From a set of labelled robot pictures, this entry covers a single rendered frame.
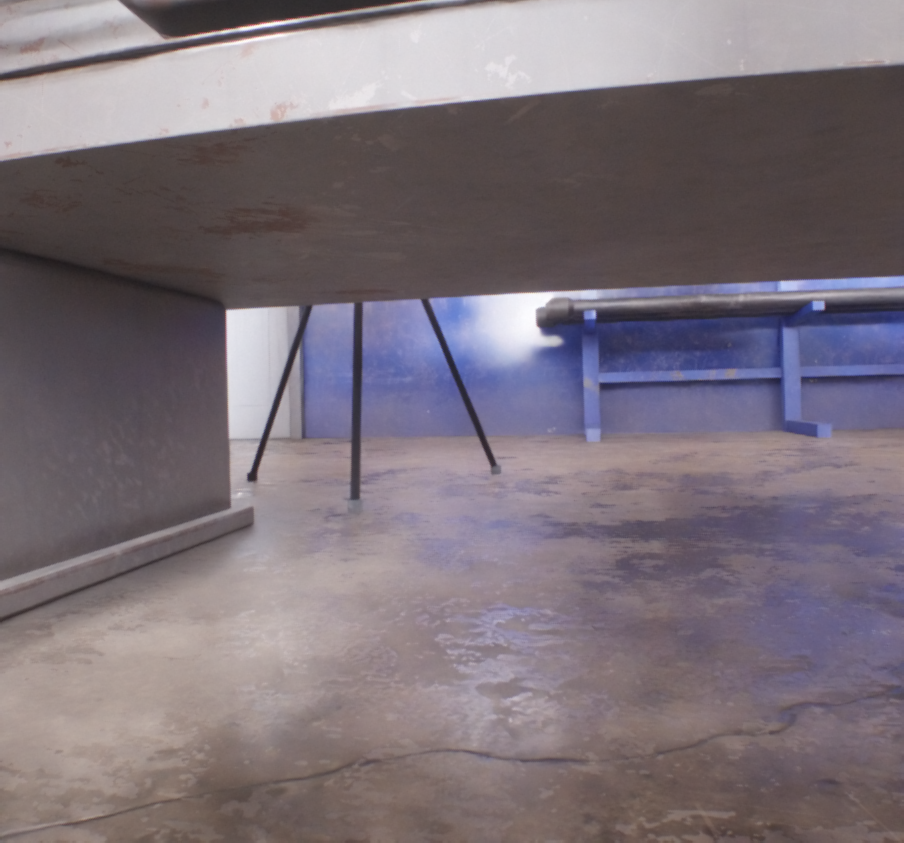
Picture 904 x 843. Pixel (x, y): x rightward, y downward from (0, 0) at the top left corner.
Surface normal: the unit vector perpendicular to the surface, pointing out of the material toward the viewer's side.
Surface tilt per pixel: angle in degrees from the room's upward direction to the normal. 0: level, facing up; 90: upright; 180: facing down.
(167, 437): 90
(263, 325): 90
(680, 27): 90
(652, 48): 90
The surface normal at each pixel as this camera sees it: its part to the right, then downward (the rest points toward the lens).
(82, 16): -0.19, 0.00
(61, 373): 0.98, -0.03
